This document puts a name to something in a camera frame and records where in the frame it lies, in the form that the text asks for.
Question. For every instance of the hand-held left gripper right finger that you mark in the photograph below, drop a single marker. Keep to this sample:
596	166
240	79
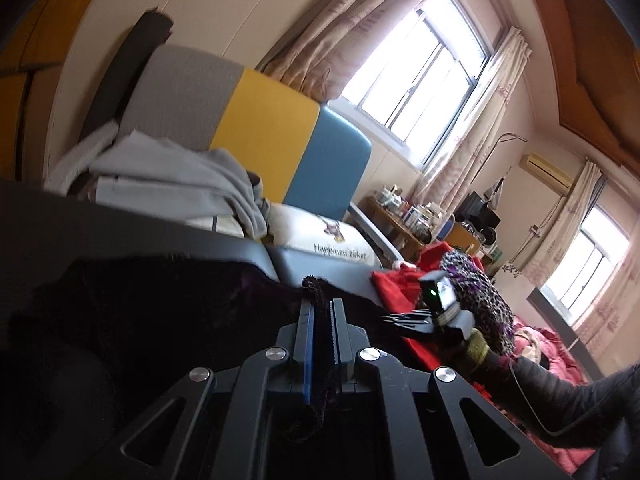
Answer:
333	335

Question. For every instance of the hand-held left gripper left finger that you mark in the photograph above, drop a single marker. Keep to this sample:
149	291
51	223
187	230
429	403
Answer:
309	360

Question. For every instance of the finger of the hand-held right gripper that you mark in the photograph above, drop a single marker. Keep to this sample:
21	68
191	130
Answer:
410	316
417	327

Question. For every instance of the purple velvet garment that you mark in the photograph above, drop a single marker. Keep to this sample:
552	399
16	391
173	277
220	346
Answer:
150	310

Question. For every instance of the person's right forearm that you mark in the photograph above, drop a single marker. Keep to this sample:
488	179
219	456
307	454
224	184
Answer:
560	400

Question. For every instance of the person's right hand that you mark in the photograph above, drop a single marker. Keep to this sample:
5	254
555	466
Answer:
480	352

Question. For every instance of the red blanket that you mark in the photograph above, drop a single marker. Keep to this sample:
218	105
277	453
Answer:
400	285

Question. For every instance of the leopard print cloth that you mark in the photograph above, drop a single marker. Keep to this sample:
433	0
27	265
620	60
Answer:
480	290

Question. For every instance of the small wooden cabinet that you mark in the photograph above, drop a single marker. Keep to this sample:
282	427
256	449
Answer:
462	240

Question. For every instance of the cluttered wooden desk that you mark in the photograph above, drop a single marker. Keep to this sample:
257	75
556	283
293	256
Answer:
400	225

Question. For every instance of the white printed pillow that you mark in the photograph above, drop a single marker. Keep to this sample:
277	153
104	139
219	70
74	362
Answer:
320	232

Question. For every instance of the black monitor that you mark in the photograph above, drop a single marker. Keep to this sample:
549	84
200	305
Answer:
475	210

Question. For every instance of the pink quilt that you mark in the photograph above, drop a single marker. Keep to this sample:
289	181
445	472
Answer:
555	350

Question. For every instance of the dark grey panel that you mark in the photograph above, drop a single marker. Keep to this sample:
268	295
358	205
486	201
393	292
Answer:
565	330

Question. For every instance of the pink patterned curtain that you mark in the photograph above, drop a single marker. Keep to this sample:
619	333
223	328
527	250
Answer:
565	225
480	125
340	25

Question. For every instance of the small window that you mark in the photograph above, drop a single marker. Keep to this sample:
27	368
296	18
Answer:
590	265

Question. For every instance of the curved metal lamp pole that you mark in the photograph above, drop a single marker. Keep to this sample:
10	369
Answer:
500	155

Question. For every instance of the grey garment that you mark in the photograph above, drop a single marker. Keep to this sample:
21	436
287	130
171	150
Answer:
190	175

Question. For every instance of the grey yellow blue headboard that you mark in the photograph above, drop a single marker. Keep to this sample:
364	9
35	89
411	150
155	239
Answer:
260	125

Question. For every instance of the large window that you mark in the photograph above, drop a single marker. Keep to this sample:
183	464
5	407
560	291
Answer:
430	75

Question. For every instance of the white folded cloth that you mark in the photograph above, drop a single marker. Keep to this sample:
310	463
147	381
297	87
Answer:
80	160

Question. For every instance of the wall air conditioner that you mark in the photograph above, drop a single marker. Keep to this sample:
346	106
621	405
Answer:
547	172

